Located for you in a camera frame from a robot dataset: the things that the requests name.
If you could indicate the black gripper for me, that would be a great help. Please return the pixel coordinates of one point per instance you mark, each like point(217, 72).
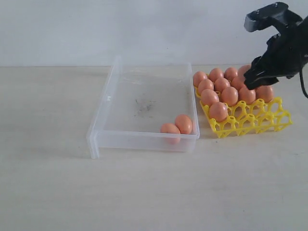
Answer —
point(285, 55)

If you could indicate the yellow plastic egg tray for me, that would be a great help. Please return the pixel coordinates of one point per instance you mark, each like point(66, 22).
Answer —
point(242, 118)

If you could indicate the brown egg frontmost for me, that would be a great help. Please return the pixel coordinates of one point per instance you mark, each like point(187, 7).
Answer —
point(170, 129)

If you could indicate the clear plastic bin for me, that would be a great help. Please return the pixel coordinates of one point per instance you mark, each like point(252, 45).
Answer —
point(139, 96)

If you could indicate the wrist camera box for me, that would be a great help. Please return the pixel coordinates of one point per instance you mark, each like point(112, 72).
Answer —
point(276, 14)

